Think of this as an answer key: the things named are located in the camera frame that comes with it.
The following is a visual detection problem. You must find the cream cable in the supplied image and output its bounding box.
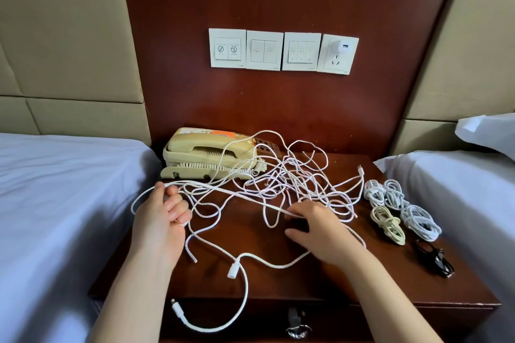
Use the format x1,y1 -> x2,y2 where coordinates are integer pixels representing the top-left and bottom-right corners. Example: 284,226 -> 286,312
370,206 -> 407,245

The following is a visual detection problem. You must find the person's left forearm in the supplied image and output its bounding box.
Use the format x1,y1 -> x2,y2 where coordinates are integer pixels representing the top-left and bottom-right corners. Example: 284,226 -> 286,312
87,254 -> 182,343

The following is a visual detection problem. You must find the metal ring drawer handle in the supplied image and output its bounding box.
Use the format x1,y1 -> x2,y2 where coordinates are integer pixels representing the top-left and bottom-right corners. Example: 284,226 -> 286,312
285,307 -> 313,340

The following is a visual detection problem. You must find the person's left hand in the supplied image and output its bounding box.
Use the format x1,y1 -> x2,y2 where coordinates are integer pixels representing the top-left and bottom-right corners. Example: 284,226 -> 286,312
129,182 -> 194,271

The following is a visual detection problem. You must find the person's right forearm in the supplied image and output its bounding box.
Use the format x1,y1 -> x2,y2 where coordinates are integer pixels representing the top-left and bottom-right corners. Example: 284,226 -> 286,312
338,249 -> 444,343

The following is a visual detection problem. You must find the right bed white sheet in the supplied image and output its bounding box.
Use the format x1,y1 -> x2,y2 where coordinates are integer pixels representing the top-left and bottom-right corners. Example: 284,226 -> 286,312
374,150 -> 515,343

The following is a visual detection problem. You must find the white double rocker wall switch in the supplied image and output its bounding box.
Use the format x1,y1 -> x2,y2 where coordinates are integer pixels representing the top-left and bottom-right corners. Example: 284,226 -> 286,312
245,30 -> 284,72

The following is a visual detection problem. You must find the beige corded telephone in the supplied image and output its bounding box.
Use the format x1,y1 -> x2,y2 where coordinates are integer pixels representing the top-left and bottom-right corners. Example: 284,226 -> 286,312
160,127 -> 268,181

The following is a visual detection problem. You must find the white triple rocker wall switch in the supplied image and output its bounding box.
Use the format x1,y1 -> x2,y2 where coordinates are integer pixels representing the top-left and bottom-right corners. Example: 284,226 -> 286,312
282,32 -> 322,73

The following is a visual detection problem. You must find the person's right hand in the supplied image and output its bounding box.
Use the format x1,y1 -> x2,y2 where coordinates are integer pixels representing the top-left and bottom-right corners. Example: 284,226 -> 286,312
283,198 -> 369,269

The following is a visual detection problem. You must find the dark wooden drawer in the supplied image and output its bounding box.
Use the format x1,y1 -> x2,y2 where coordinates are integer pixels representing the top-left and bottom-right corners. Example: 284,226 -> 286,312
161,299 -> 464,343

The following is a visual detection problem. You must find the bed white sheet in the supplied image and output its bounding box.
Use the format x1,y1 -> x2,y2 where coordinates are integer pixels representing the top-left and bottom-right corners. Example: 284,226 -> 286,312
374,150 -> 515,343
0,132 -> 162,343

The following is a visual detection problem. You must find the white pillow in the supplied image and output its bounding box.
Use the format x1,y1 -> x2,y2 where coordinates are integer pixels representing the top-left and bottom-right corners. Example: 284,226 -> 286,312
455,112 -> 515,161

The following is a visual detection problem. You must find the thin black cable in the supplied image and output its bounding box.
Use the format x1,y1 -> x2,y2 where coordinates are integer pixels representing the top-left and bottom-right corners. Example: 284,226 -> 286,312
414,238 -> 455,279

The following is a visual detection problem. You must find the wooden nightstand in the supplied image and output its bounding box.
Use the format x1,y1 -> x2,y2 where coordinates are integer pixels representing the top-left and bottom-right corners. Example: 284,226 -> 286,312
89,152 -> 502,343

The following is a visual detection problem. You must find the white wall socket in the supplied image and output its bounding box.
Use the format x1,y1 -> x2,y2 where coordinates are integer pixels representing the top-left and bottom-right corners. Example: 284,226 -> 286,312
317,34 -> 360,76

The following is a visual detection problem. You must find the left bed white sheet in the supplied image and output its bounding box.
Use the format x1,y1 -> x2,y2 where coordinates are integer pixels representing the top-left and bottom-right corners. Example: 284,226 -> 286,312
0,132 -> 162,343

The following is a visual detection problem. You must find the beige padded headboard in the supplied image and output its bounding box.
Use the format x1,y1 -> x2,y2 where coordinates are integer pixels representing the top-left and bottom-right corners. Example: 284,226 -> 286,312
390,0 -> 515,155
0,0 -> 152,145

